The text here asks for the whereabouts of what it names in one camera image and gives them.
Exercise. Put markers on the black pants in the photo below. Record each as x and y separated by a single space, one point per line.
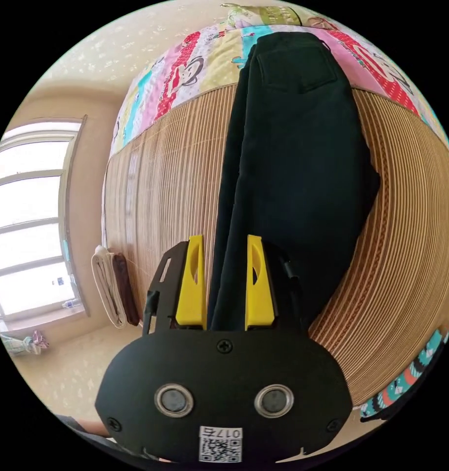
294 176

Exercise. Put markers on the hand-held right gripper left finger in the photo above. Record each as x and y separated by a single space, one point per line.
190 294

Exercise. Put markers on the tied cloth bundle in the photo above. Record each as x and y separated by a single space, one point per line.
26 344

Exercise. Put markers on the pile of clothes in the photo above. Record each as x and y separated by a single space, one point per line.
114 290

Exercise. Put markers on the window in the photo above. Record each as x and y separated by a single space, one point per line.
29 220

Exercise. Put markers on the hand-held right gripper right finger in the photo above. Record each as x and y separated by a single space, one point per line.
260 294

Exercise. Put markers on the green pillow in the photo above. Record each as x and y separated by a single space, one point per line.
268 14

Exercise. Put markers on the bed with woven mat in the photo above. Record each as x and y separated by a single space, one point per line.
165 191

